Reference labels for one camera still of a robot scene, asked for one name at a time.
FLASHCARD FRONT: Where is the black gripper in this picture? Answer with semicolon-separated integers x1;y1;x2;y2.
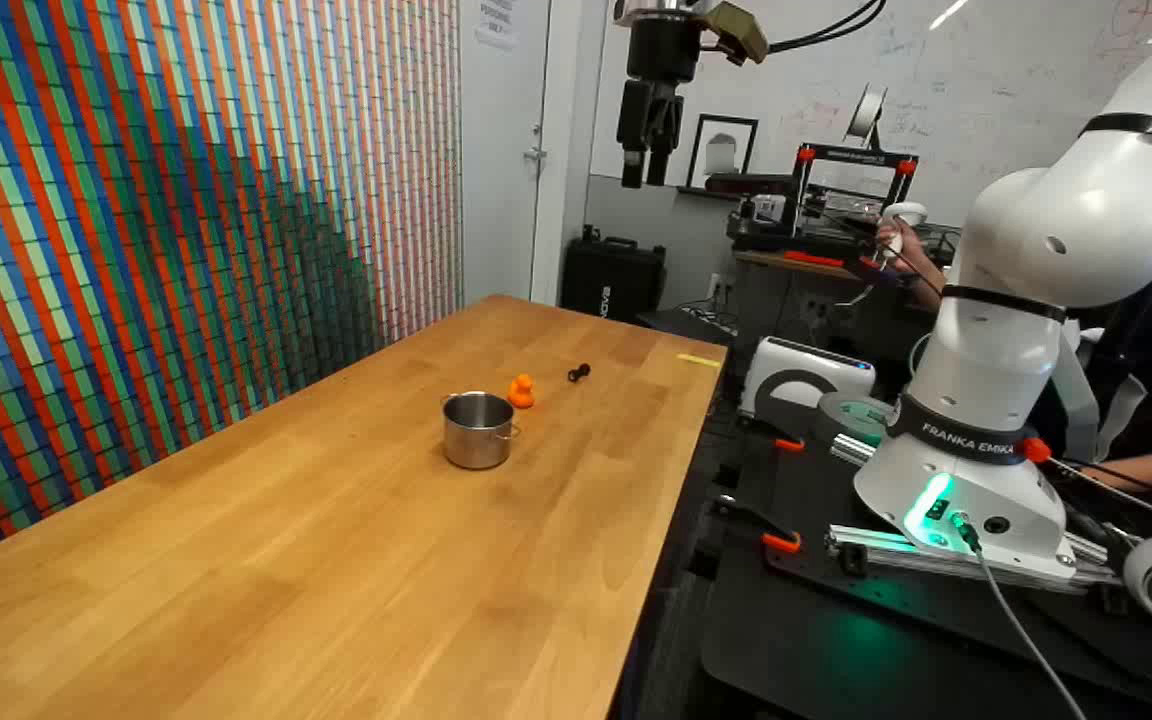
616;17;700;189

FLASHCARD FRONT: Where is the orange rubber duck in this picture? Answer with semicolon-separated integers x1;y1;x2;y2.
508;378;535;407

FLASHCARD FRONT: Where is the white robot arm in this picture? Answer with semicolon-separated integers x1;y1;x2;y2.
853;51;1152;568

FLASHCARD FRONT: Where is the silver metal pot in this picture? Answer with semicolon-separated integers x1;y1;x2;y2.
444;391;517;471

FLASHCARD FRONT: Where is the framed portrait picture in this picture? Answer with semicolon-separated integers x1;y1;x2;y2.
687;114;757;191

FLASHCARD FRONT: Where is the black equipment case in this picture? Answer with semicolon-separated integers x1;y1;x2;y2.
559;236;664;320

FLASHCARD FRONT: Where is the black and orange 3D printer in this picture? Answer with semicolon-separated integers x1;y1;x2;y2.
786;143;919;257

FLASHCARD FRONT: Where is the white grey device box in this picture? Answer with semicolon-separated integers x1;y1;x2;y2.
738;338;876;415

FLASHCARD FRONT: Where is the orange handled clamp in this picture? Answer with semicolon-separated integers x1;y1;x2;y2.
736;420;807;456
713;497;805;555

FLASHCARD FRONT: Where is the grey cable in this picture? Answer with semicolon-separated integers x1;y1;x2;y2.
955;519;1086;720

